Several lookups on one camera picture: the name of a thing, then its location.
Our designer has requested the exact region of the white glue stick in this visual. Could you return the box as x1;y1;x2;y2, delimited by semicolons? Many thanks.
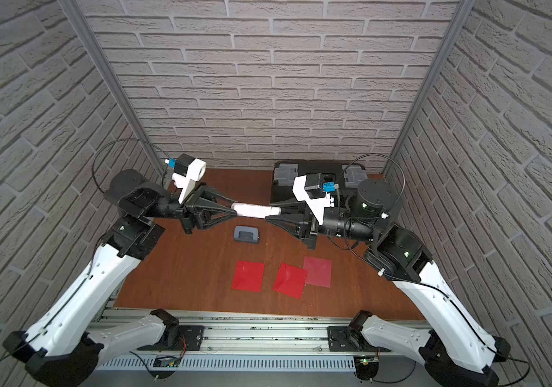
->
231;203;282;219

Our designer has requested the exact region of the red envelope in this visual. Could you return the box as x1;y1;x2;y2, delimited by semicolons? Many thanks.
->
232;261;266;293
273;264;308;299
303;256;332;288

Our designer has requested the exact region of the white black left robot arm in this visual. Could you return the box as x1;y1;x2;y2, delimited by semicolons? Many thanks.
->
4;169;237;386

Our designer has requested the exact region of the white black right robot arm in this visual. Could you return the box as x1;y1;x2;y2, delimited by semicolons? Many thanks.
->
266;174;510;386

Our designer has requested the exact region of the grey hole punch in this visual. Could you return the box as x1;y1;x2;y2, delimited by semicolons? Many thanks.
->
233;226;260;244

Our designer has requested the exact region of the black plastic toolbox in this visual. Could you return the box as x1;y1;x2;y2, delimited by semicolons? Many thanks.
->
270;160;369;203

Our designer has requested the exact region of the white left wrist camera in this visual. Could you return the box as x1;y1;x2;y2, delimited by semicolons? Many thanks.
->
165;153;207;204

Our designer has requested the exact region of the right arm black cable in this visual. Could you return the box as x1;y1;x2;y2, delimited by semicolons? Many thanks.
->
328;153;532;387

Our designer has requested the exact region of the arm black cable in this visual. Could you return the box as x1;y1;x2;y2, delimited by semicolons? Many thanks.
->
0;139;170;383
328;153;532;387

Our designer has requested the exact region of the aluminium left corner post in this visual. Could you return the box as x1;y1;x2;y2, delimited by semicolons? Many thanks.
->
57;0;166;177

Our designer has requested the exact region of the aluminium corner post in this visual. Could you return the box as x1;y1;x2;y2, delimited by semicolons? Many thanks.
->
390;0;476;160
57;0;166;177

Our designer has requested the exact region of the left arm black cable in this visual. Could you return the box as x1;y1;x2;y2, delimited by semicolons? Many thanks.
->
0;139;170;383

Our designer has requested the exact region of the aluminium right corner post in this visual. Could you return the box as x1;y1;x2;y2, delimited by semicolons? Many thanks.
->
390;0;476;160

